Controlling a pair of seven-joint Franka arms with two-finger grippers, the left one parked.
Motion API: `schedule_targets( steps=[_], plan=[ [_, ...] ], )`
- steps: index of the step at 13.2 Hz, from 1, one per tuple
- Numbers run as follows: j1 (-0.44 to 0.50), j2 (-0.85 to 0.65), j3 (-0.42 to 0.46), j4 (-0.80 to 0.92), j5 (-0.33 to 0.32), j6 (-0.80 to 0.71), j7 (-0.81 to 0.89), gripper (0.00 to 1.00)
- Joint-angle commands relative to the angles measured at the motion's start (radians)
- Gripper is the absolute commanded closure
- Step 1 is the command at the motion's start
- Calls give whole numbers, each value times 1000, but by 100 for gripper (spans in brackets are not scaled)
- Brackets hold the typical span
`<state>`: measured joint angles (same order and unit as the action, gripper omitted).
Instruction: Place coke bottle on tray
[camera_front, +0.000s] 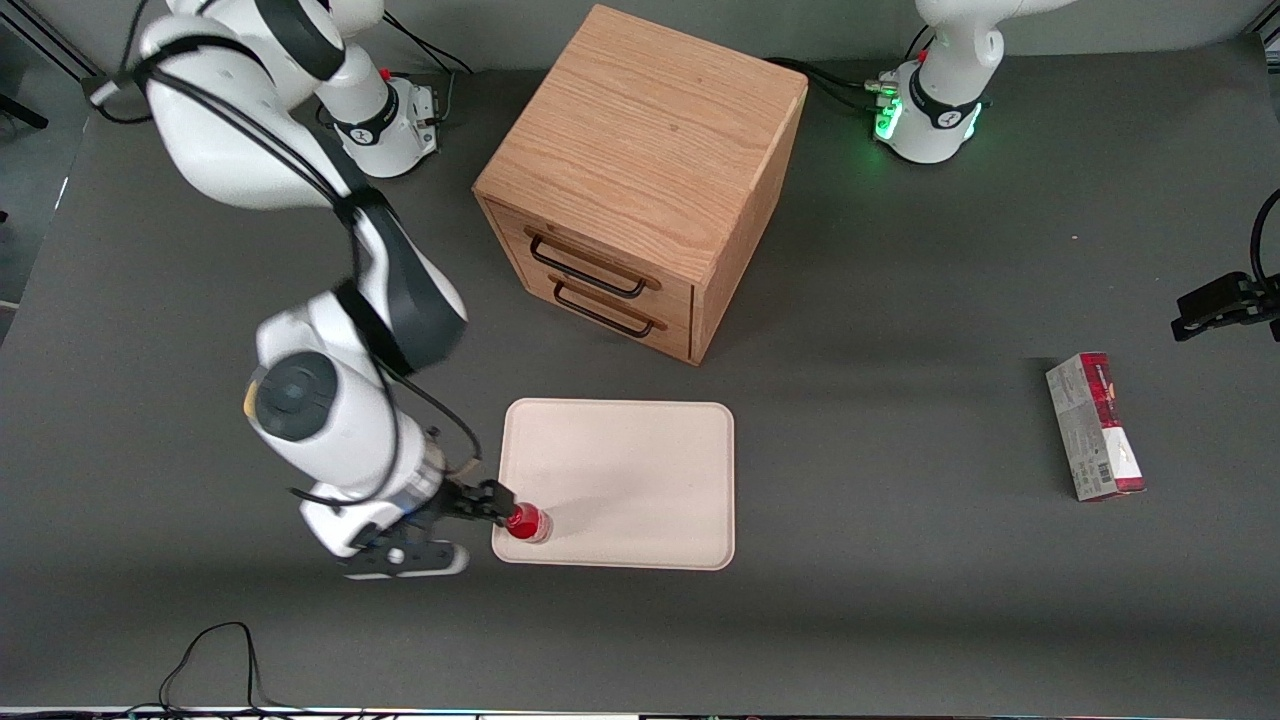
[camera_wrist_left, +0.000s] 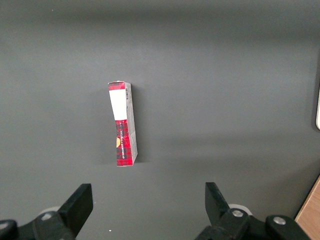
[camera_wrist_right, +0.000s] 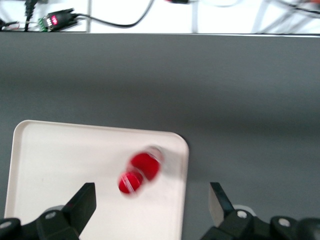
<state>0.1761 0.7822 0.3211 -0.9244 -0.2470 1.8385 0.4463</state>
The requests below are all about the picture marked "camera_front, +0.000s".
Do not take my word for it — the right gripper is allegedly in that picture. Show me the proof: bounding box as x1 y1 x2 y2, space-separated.
362 478 517 553

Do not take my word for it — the red coke bottle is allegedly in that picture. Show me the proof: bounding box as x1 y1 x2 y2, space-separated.
505 503 554 545

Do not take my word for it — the black drawer handle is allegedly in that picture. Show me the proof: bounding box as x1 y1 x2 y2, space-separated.
525 227 663 300
551 278 668 339

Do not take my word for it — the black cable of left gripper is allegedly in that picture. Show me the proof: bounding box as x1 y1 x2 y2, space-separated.
1249 188 1280 286

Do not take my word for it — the black cable on table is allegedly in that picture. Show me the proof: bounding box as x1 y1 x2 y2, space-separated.
128 621 301 717

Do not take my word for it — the cream white plastic tray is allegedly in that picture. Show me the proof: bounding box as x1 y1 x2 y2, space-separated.
491 398 737 572

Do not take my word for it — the red and grey carton box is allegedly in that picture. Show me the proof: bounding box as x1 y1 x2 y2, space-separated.
1045 351 1148 503

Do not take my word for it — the black cable along right arm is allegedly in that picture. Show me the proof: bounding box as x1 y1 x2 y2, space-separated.
128 40 483 506

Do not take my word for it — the wooden drawer cabinet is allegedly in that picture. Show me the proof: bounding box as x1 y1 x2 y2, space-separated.
472 4 809 367

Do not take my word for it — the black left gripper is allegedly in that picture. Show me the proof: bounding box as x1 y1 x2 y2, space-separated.
1171 271 1280 343

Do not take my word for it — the black cable at base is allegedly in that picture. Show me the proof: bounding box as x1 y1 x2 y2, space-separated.
384 12 475 77
765 56 893 113

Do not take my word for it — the black cable at right base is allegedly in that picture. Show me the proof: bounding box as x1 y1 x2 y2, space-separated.
384 12 475 77

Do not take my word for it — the black cable at left base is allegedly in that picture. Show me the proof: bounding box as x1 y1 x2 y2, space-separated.
765 56 893 113

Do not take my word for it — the black stand foot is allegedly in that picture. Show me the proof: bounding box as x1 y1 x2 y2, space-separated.
0 93 49 131

